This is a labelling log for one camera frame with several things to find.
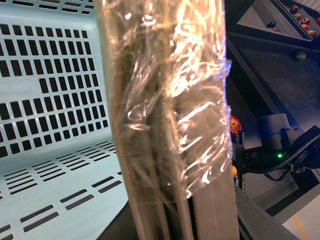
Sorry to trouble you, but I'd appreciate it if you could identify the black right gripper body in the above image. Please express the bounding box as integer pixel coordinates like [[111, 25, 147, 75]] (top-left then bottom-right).
[[231, 130, 268, 189]]

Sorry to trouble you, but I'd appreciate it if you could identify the light blue plastic basket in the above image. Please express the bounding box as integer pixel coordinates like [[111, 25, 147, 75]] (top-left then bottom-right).
[[0, 0, 128, 240]]

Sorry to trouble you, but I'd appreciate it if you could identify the red apple on lower shelf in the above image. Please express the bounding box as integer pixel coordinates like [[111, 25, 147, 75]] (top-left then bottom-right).
[[229, 115, 242, 135]]

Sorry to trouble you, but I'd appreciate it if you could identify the green avocado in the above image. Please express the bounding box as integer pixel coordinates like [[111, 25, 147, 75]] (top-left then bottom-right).
[[294, 51, 306, 62]]

